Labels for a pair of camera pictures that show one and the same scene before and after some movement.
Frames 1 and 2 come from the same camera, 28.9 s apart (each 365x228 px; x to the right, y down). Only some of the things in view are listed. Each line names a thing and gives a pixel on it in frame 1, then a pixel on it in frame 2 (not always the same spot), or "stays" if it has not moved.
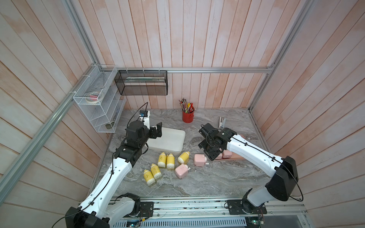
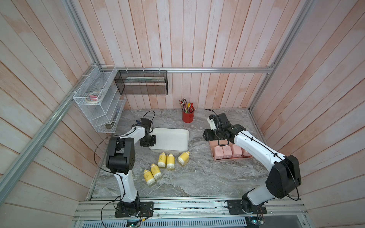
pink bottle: x=226 y=154 stays
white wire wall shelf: x=99 y=99 stays
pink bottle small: x=219 y=156 stays
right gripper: x=211 y=156 -> x=207 y=137
